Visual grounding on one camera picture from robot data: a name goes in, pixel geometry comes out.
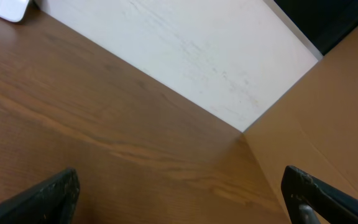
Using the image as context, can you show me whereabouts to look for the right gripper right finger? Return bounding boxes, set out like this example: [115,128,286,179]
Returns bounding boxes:
[281,166,358,223]

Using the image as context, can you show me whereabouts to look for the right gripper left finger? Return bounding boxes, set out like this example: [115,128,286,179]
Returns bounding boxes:
[0,168,80,224]

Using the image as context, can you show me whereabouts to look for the white barcode scanner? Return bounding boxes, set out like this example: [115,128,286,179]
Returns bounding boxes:
[0,0,30,22]

